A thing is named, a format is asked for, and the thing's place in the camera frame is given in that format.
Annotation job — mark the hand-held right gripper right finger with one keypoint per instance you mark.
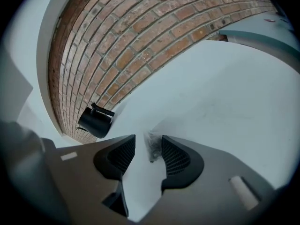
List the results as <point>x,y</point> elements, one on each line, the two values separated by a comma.
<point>199,186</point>

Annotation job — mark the small pink object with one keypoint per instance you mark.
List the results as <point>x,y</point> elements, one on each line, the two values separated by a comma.
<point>270,20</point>

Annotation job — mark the black teapot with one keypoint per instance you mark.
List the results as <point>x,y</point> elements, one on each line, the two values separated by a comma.
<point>95,123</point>

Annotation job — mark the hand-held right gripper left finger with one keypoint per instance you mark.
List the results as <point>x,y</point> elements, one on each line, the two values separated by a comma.
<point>93,172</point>

